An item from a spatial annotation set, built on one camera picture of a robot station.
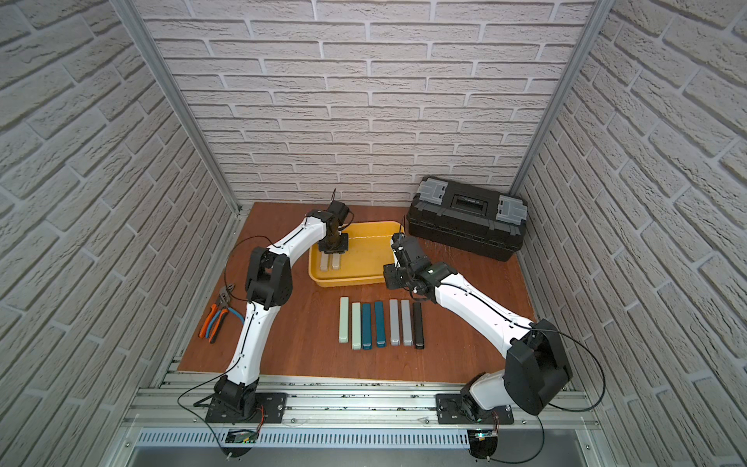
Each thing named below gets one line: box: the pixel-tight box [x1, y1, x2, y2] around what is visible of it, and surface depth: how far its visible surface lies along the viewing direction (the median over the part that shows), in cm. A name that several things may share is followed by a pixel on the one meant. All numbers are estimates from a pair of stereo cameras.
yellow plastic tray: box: [308, 220, 406, 288], surface depth 103 cm
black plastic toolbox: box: [407, 176, 529, 262], surface depth 100 cm
